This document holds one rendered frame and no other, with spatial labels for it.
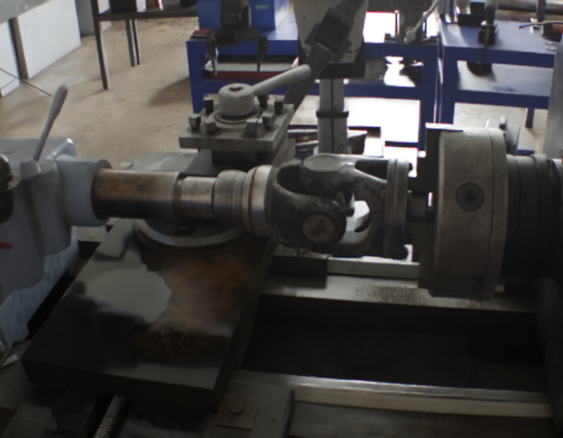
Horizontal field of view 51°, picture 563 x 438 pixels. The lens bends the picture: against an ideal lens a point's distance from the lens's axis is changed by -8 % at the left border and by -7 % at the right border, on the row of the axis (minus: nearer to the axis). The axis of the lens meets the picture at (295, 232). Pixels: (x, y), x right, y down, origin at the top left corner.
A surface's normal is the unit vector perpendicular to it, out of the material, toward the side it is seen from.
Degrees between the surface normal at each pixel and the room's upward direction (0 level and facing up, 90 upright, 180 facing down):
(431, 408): 48
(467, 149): 18
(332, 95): 90
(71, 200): 73
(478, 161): 27
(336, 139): 90
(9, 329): 90
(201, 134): 0
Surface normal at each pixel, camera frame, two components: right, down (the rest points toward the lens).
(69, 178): -0.11, -0.31
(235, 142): -0.21, 0.53
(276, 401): -0.04, -0.84
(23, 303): 0.98, 0.07
